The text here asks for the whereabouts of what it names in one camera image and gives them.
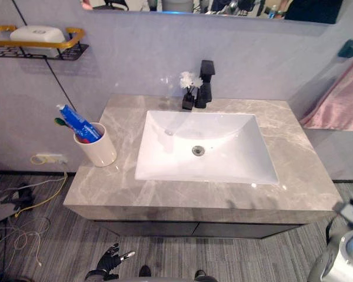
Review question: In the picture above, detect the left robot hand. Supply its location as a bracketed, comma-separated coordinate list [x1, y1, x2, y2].
[95, 242, 136, 273]

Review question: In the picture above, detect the pink towel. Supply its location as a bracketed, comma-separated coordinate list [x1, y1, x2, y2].
[299, 56, 353, 132]

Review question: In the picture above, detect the black device on floor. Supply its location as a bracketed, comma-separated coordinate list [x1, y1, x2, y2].
[0, 182, 34, 213]

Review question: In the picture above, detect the cream ceramic cup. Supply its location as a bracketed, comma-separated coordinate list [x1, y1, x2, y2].
[73, 121, 118, 168]

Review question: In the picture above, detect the grey floor board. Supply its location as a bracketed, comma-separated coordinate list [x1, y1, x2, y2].
[0, 192, 22, 224]

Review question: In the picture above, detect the white rectangular sink basin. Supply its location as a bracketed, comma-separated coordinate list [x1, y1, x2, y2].
[134, 109, 280, 186]

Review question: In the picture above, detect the blue toothpaste tube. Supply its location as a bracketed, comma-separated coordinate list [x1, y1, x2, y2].
[56, 103, 103, 144]

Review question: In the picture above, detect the green toothbrush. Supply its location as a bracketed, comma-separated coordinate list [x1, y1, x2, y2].
[54, 116, 76, 129]

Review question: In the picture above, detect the black faucet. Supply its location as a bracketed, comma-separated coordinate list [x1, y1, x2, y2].
[194, 59, 217, 109]

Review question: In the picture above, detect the small black vase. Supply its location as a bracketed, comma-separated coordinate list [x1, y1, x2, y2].
[181, 92, 194, 111]

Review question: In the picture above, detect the white soap box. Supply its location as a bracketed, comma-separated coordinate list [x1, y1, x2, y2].
[9, 25, 66, 57]

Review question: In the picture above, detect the yellow cable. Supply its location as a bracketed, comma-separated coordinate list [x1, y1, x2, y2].
[14, 155, 69, 219]

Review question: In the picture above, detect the white cable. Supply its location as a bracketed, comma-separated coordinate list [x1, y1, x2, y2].
[0, 176, 51, 271]

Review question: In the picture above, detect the black gold wall shelf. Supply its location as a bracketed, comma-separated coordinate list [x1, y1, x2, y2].
[0, 25, 90, 61]

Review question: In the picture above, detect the wall mirror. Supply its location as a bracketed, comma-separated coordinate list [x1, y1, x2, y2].
[81, 0, 353, 25]

